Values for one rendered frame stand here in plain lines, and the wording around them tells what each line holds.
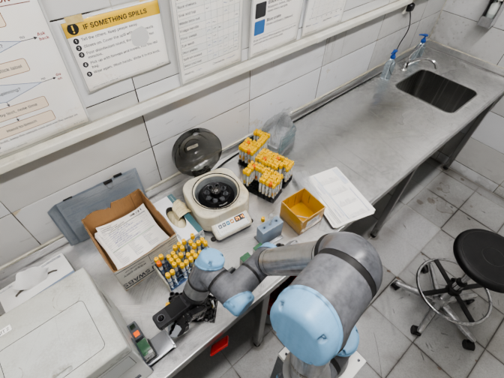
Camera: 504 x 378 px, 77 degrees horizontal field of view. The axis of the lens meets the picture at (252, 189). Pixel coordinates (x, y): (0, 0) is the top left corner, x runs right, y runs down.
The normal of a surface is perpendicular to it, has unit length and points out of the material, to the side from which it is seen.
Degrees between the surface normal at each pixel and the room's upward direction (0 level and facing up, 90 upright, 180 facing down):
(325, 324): 27
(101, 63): 92
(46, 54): 94
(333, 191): 1
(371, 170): 0
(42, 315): 0
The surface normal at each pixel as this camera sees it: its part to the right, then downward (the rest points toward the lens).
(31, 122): 0.65, 0.62
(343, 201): 0.02, -0.66
